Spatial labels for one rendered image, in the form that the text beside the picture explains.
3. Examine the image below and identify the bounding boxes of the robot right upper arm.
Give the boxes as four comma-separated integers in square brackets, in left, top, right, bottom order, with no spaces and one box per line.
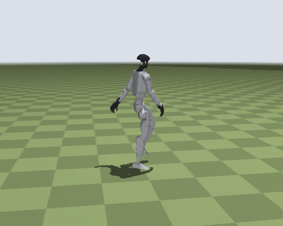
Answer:
[142,73,153,96]

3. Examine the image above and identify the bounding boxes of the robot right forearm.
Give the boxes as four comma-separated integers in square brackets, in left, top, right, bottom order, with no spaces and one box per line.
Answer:
[151,90,162,107]

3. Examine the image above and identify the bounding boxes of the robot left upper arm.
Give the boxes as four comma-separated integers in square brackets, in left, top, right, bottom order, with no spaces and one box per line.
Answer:
[126,70,135,91]

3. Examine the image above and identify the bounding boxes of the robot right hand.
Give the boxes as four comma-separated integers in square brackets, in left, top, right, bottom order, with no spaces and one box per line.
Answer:
[158,105,164,116]

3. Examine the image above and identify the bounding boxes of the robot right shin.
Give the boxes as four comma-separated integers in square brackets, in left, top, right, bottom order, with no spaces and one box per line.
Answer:
[136,137,145,165]

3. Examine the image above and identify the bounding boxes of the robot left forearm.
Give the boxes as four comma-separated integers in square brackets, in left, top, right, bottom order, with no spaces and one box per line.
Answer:
[119,87,129,102]

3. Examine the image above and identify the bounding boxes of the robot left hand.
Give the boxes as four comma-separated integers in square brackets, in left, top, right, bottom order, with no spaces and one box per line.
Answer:
[110,97,121,113]

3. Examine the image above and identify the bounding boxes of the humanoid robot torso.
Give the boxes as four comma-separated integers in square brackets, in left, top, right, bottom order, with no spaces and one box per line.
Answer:
[132,70,147,113]

